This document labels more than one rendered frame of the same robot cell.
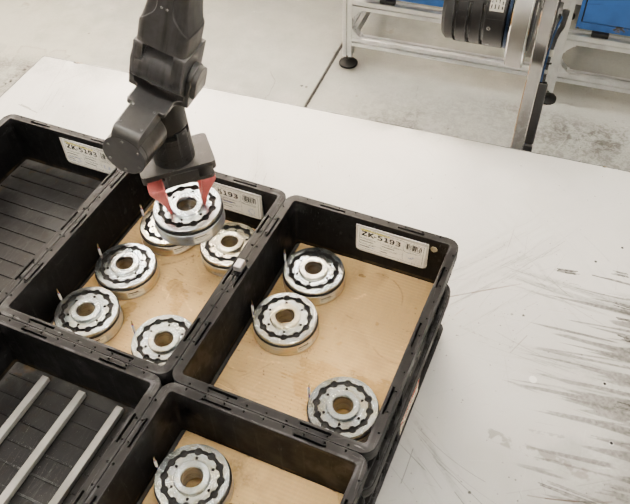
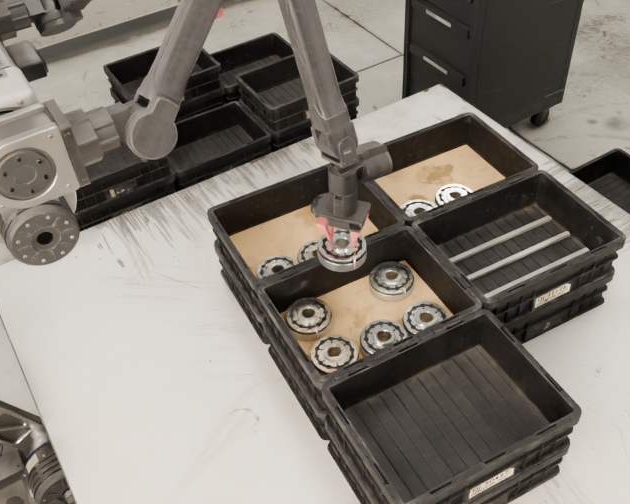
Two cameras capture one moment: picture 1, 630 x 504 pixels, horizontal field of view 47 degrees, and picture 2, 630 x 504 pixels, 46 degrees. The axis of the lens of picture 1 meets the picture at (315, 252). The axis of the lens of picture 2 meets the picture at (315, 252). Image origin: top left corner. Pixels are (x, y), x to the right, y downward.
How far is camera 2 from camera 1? 1.90 m
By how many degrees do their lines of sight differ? 81
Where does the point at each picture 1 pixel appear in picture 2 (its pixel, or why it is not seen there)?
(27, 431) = (490, 286)
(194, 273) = (341, 324)
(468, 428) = not seen: hidden behind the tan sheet
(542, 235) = (100, 288)
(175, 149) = not seen: hidden behind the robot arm
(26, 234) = (439, 430)
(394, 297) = (248, 247)
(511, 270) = (145, 280)
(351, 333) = (289, 243)
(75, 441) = (466, 268)
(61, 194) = (392, 457)
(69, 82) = not seen: outside the picture
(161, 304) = (376, 315)
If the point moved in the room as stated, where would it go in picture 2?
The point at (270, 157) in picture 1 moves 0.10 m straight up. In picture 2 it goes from (175, 475) to (165, 451)
